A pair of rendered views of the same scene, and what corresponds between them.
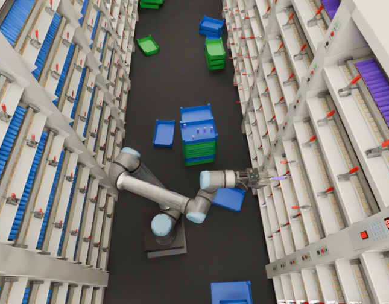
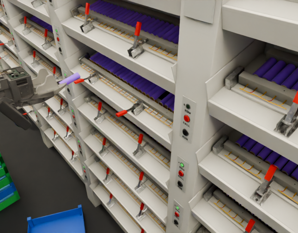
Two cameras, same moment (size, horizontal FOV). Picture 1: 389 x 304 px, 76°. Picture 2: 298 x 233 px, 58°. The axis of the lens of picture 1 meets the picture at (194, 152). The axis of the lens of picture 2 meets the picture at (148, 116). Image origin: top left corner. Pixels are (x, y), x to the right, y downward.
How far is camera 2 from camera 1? 0.83 m
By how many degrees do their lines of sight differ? 34
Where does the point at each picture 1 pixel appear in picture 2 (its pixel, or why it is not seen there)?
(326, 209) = (152, 61)
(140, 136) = not seen: outside the picture
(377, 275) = (266, 7)
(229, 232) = not seen: outside the picture
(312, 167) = (107, 39)
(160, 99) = not seen: outside the picture
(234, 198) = (70, 226)
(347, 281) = (246, 110)
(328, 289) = (237, 180)
